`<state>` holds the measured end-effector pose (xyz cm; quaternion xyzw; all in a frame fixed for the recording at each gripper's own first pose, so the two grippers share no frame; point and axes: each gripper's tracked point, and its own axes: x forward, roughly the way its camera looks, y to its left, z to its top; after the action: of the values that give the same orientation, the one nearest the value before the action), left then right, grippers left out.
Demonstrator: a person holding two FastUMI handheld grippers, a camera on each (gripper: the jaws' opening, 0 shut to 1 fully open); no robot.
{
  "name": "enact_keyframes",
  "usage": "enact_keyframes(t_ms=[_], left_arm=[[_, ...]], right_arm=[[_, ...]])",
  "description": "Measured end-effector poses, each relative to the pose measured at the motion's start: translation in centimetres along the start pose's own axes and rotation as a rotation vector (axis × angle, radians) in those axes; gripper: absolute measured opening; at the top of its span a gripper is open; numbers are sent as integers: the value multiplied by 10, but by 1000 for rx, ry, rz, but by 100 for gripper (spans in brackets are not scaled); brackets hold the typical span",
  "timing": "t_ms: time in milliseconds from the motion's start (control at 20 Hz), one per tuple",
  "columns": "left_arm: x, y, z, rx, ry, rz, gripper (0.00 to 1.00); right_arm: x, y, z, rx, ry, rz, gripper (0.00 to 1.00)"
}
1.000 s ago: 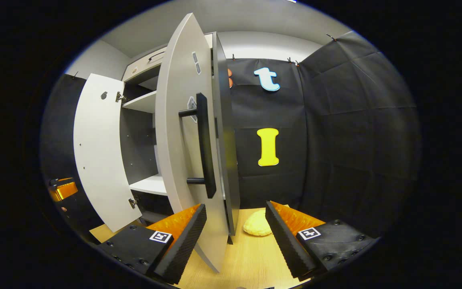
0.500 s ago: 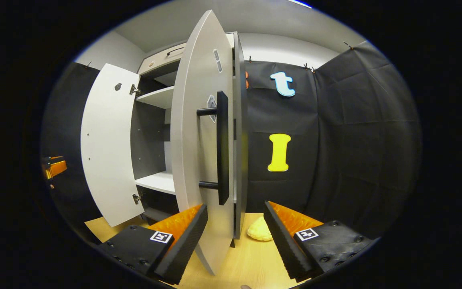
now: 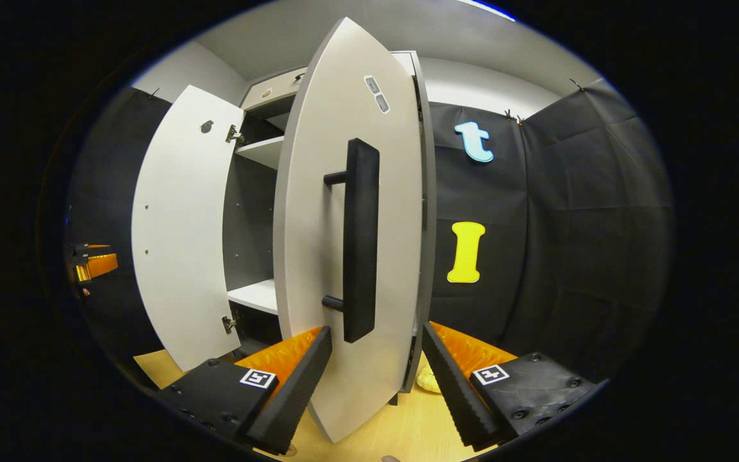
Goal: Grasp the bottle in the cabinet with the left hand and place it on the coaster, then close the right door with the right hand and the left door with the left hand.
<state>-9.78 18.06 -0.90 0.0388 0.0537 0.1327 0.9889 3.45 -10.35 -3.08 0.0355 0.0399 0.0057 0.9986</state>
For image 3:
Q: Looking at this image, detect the long ceiling light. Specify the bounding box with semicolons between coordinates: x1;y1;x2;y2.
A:
456;0;516;22

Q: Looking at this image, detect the yellow bread toy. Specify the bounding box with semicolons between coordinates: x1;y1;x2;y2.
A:
415;368;442;394

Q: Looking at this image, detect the grey cabinet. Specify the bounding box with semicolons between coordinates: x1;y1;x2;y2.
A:
222;50;439;393

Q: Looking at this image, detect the white cabinet shelf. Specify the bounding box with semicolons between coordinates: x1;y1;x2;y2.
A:
235;135;285;171

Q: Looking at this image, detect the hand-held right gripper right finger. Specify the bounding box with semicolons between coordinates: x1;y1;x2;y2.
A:
421;321;602;452

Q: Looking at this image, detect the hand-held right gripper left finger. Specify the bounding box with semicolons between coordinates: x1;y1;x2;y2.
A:
158;325;334;456

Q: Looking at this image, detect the grey cabinet door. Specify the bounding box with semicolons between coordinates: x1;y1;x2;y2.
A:
130;85;246;372
273;17;438;445

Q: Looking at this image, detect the black backdrop cloth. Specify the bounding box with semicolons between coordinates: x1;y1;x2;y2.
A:
64;77;676;386

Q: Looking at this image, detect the black door handle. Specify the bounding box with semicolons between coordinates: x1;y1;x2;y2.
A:
321;137;381;345

